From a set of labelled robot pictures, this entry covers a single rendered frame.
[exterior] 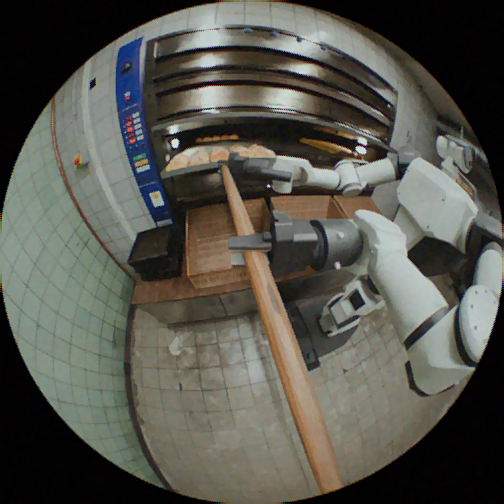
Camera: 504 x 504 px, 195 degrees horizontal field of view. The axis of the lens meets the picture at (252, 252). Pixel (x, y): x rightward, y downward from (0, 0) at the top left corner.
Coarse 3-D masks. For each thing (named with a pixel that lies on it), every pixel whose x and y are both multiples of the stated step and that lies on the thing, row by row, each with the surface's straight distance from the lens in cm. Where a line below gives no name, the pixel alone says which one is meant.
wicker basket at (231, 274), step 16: (192, 208) 106; (208, 208) 105; (224, 208) 105; (256, 208) 109; (192, 224) 110; (208, 224) 109; (224, 224) 109; (256, 224) 114; (192, 240) 103; (208, 240) 114; (224, 240) 112; (192, 256) 96; (208, 256) 104; (224, 256) 101; (192, 272) 88; (208, 272) 78; (224, 272) 80; (240, 272) 81
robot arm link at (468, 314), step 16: (496, 256) 35; (480, 272) 32; (496, 272) 31; (480, 288) 21; (496, 288) 28; (464, 304) 18; (480, 304) 19; (496, 304) 22; (464, 320) 17; (480, 320) 18; (464, 336) 17; (480, 336) 17; (464, 352) 17; (480, 352) 17
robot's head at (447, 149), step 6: (438, 138) 57; (444, 138) 57; (438, 144) 56; (444, 144) 55; (450, 144) 55; (438, 150) 57; (444, 150) 55; (450, 150) 54; (456, 150) 53; (444, 156) 56; (450, 156) 54; (456, 156) 52; (444, 162) 54; (450, 162) 53; (456, 162) 53; (450, 168) 52; (456, 168) 55; (456, 174) 53
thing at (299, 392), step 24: (240, 216) 27; (264, 264) 20; (264, 288) 18; (264, 312) 17; (288, 336) 16; (288, 360) 16; (288, 384) 17; (312, 408) 18; (312, 432) 19; (312, 456) 22; (336, 480) 28
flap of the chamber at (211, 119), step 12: (180, 120) 82; (192, 120) 81; (204, 120) 82; (216, 120) 85; (228, 120) 88; (240, 120) 91; (252, 120) 92; (264, 120) 93; (276, 120) 93; (288, 120) 92; (300, 120) 91; (312, 120) 95; (156, 132) 89; (168, 132) 97; (348, 132) 113; (372, 144) 147
